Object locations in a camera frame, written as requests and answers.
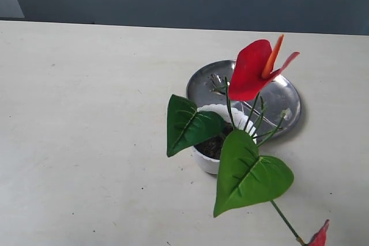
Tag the small steel spoon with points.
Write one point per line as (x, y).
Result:
(217, 83)

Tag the artificial red anthurium plant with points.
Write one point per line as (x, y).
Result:
(244, 177)

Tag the white scalloped plastic pot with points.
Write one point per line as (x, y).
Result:
(204, 162)

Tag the dark potting soil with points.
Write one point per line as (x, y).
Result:
(213, 146)

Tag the round steel plate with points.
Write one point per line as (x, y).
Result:
(279, 96)

